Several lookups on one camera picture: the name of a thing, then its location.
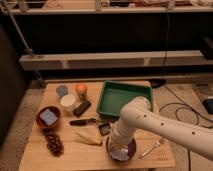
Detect purple bowl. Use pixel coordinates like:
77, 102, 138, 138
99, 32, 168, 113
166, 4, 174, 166
107, 139, 137, 162

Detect grey blue towel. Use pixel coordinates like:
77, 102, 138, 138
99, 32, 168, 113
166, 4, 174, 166
109, 146, 129, 161

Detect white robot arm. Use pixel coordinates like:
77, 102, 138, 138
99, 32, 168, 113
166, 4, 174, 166
106, 96, 213, 161

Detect brown bowl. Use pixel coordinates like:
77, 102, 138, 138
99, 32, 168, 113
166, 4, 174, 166
36, 106, 61, 129

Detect green plastic tray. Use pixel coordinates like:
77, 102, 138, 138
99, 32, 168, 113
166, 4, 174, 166
97, 81, 153, 118

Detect orange fruit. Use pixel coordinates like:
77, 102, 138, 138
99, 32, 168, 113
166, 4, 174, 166
75, 83, 87, 99

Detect black rectangular block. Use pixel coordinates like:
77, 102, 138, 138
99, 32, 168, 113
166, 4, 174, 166
73, 100, 91, 117

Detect white cup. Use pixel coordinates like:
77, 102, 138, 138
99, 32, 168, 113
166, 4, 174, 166
60, 94, 77, 112

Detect small dark square object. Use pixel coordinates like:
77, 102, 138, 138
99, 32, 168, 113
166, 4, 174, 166
99, 123, 111, 136

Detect blue sponge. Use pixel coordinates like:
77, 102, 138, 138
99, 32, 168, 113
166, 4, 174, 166
40, 109, 57, 126

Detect silver fork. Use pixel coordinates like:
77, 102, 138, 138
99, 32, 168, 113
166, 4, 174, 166
138, 138, 165, 159

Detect dark grape bunch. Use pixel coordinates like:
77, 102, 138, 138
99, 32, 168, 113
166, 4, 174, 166
42, 129, 64, 157

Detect wooden shelf beam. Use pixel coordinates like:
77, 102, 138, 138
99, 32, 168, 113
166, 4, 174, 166
20, 50, 213, 71

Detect dark box on floor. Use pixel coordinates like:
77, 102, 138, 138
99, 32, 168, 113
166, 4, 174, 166
194, 84, 213, 115

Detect black handled tool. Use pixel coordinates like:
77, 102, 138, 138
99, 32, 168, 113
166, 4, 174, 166
69, 118, 97, 126

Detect black floor cables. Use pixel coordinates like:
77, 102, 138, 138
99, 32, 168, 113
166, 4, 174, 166
158, 83, 213, 129

